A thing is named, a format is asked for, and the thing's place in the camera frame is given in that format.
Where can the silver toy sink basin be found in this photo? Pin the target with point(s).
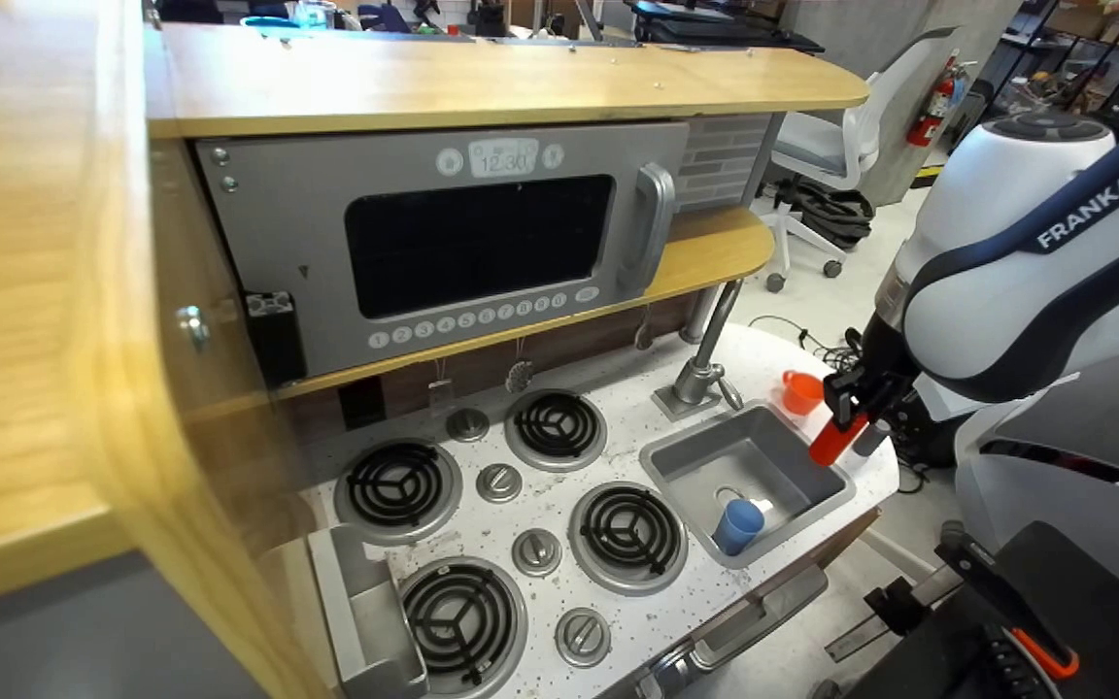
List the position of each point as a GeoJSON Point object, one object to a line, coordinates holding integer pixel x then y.
{"type": "Point", "coordinates": [766, 472]}

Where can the silver stove knob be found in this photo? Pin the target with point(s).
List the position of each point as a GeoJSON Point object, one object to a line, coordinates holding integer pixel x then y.
{"type": "Point", "coordinates": [467, 423]}
{"type": "Point", "coordinates": [540, 552]}
{"type": "Point", "coordinates": [498, 481]}
{"type": "Point", "coordinates": [585, 635]}

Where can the grey toy microwave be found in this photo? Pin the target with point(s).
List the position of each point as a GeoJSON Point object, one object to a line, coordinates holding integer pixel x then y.
{"type": "Point", "coordinates": [290, 295]}

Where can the silver toy faucet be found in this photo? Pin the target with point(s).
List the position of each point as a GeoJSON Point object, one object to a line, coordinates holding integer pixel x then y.
{"type": "Point", "coordinates": [703, 375]}

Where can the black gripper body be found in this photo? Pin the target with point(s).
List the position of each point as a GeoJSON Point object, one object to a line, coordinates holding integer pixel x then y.
{"type": "Point", "coordinates": [885, 375]}

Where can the black storage shelf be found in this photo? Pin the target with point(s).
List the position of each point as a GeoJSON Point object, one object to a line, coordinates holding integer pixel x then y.
{"type": "Point", "coordinates": [1078, 52]}

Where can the white speckled countertop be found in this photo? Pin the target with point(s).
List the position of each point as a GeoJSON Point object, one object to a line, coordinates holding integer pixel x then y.
{"type": "Point", "coordinates": [546, 508]}

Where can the red plastic bottle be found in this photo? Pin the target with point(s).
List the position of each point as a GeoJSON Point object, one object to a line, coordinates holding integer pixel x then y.
{"type": "Point", "coordinates": [835, 445]}

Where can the white office chair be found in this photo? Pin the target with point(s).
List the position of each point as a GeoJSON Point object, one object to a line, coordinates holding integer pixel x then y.
{"type": "Point", "coordinates": [858, 142]}

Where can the grey oven front knob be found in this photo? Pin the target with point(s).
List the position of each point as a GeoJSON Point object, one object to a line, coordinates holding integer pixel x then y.
{"type": "Point", "coordinates": [674, 670]}

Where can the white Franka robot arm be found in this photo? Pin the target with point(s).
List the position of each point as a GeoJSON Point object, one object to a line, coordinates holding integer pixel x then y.
{"type": "Point", "coordinates": [1002, 295]}

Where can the orange plastic cup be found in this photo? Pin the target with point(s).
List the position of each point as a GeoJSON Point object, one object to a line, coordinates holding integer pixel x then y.
{"type": "Point", "coordinates": [802, 392]}

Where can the blue plastic cup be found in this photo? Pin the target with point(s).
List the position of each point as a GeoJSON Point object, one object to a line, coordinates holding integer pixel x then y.
{"type": "Point", "coordinates": [739, 529]}

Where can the black coil stove burner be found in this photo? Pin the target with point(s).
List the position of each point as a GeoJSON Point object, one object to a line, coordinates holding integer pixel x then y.
{"type": "Point", "coordinates": [556, 427]}
{"type": "Point", "coordinates": [396, 488]}
{"type": "Point", "coordinates": [459, 617]}
{"type": "Point", "coordinates": [629, 534]}

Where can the red fire extinguisher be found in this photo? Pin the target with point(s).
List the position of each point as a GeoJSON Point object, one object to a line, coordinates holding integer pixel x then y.
{"type": "Point", "coordinates": [929, 111]}

